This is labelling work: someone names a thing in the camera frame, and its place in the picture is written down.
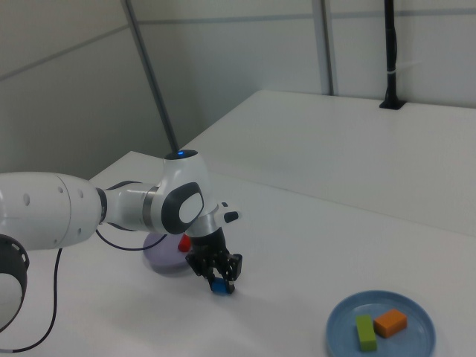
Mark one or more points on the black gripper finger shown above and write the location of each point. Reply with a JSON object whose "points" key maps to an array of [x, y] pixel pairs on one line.
{"points": [[201, 266], [233, 266]]}

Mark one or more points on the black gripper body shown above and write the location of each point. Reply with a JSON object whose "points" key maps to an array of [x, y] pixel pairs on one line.
{"points": [[209, 244]]}

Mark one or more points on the red cylinder block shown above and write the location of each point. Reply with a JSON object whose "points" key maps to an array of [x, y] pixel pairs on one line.
{"points": [[183, 246]]}

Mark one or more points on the blue block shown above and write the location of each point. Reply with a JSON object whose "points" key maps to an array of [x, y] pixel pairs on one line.
{"points": [[218, 287]]}

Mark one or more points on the green block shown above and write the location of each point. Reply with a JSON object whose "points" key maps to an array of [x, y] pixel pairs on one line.
{"points": [[366, 332]]}

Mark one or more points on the orange block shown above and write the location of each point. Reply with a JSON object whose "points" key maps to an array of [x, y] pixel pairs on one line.
{"points": [[389, 323]]}

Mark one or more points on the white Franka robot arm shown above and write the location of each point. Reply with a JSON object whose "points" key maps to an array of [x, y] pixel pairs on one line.
{"points": [[44, 212]]}

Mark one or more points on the purple plate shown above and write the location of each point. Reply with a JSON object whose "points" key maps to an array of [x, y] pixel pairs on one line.
{"points": [[167, 260]]}

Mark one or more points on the white table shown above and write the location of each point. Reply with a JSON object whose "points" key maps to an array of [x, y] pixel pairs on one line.
{"points": [[334, 130]]}

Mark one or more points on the blue plate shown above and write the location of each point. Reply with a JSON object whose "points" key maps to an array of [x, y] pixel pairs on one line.
{"points": [[416, 308]]}

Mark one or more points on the black pole with clamp base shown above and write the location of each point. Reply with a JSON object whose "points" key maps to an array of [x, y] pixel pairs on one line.
{"points": [[390, 56]]}

